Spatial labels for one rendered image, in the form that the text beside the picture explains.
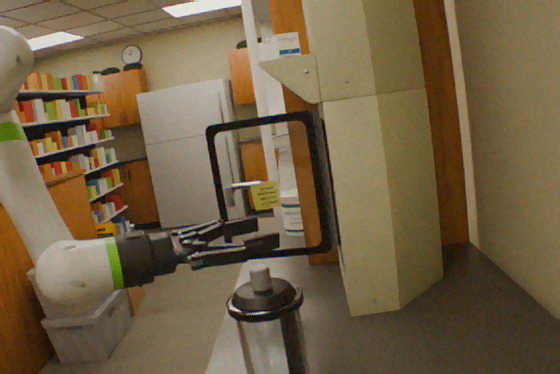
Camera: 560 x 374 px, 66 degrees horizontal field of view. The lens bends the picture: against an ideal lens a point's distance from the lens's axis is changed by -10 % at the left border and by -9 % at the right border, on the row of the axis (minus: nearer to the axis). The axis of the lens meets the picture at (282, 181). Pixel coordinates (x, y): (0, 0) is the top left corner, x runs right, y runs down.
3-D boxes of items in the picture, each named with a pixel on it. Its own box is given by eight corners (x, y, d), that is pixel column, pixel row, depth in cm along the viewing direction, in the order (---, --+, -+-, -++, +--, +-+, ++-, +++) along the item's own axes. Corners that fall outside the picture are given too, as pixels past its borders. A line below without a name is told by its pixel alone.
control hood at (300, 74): (317, 100, 126) (311, 63, 124) (322, 102, 94) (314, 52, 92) (274, 107, 126) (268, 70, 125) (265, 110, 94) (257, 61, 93)
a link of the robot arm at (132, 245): (118, 279, 83) (127, 302, 75) (108, 220, 80) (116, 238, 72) (150, 272, 86) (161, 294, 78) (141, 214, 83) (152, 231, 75)
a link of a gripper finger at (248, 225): (225, 238, 91) (224, 237, 92) (258, 231, 94) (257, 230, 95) (224, 223, 90) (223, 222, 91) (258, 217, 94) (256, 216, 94)
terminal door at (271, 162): (332, 252, 131) (311, 109, 125) (228, 261, 138) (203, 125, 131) (332, 251, 132) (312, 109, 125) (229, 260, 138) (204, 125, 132)
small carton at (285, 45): (294, 61, 106) (290, 35, 105) (301, 58, 102) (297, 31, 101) (274, 64, 105) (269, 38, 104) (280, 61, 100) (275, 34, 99)
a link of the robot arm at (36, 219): (-28, 155, 82) (26, 132, 87) (-15, 178, 91) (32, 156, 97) (59, 321, 77) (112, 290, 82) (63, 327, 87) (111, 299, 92)
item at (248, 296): (298, 293, 70) (292, 251, 69) (298, 320, 61) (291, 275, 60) (238, 300, 70) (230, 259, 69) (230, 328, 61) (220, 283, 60)
